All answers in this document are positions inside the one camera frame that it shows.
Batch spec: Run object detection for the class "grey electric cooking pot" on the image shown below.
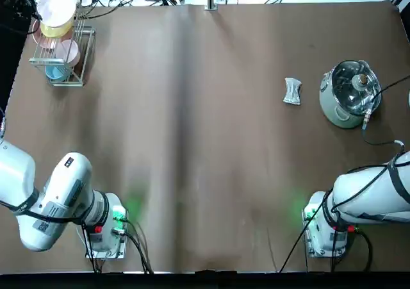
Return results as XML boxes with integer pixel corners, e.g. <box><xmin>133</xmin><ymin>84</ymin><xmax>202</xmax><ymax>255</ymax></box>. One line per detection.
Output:
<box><xmin>319</xmin><ymin>60</ymin><xmax>382</xmax><ymax>129</ymax></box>

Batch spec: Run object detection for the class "glass pot lid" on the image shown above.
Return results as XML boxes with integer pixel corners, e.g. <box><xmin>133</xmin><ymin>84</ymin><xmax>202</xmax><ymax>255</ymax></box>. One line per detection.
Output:
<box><xmin>329</xmin><ymin>60</ymin><xmax>382</xmax><ymax>117</ymax></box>

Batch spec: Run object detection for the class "small pink bowl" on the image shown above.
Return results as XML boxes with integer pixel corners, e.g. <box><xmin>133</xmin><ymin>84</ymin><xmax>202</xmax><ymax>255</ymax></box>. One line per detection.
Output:
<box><xmin>54</xmin><ymin>38</ymin><xmax>81</xmax><ymax>69</ymax></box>

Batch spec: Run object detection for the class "blue bowl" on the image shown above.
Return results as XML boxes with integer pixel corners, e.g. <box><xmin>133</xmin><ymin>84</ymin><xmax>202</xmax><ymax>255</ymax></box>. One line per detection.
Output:
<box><xmin>44</xmin><ymin>65</ymin><xmax>70</xmax><ymax>82</ymax></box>

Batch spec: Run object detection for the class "large pink bowl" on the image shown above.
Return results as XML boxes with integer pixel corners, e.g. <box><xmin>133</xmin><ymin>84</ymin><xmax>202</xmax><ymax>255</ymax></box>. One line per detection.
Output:
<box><xmin>31</xmin><ymin>19</ymin><xmax>65</xmax><ymax>51</ymax></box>

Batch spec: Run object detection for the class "black cable with silver connector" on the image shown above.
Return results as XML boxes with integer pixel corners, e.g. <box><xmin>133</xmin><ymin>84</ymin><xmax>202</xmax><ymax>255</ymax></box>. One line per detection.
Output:
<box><xmin>361</xmin><ymin>76</ymin><xmax>410</xmax><ymax>146</ymax></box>

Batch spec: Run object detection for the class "silver wire dish rack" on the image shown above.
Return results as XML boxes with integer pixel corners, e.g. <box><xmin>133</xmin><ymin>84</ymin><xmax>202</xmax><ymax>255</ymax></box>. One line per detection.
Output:
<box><xmin>28</xmin><ymin>12</ymin><xmax>97</xmax><ymax>88</ymax></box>

